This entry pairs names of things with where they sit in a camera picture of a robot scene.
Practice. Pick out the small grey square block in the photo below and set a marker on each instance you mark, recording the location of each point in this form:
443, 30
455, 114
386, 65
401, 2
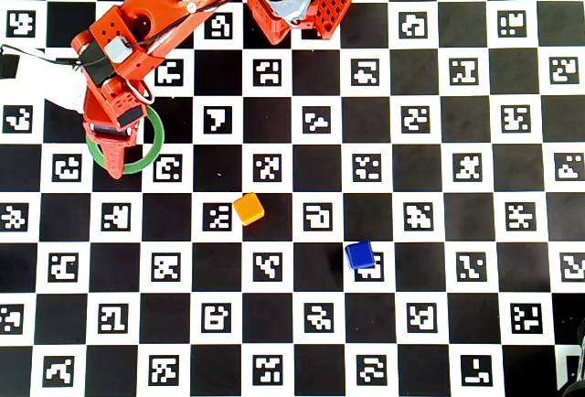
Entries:
118, 49

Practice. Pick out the black camera stand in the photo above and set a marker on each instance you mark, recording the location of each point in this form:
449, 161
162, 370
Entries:
581, 333

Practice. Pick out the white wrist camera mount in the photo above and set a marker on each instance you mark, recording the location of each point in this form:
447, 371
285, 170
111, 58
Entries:
68, 95

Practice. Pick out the grey duct tape wad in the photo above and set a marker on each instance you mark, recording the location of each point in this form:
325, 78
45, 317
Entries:
290, 3

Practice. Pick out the blue cube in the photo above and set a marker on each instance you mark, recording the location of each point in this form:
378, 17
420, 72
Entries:
359, 255

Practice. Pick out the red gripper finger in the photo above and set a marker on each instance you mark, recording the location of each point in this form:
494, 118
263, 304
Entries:
116, 159

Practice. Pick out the orange cube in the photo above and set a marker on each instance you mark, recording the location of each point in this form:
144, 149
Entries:
248, 208

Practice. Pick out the black white marker checkerboard mat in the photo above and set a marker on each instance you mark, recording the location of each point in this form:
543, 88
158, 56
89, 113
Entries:
413, 72

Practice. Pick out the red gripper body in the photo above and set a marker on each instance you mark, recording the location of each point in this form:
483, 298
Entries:
111, 134

